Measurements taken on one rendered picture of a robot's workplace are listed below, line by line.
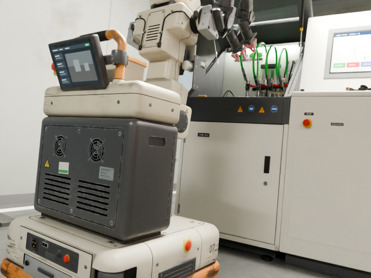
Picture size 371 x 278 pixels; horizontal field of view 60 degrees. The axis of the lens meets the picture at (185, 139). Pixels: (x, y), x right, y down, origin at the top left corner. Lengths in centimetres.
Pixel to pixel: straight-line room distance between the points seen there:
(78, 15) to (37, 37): 53
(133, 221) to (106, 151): 24
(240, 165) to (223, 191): 20
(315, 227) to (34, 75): 256
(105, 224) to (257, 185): 109
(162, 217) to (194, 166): 97
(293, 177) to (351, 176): 29
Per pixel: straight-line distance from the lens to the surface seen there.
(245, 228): 201
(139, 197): 106
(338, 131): 188
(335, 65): 222
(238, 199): 199
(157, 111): 109
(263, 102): 196
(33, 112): 318
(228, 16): 159
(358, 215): 188
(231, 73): 267
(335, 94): 190
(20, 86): 314
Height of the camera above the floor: 61
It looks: 2 degrees up
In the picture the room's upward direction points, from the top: 5 degrees clockwise
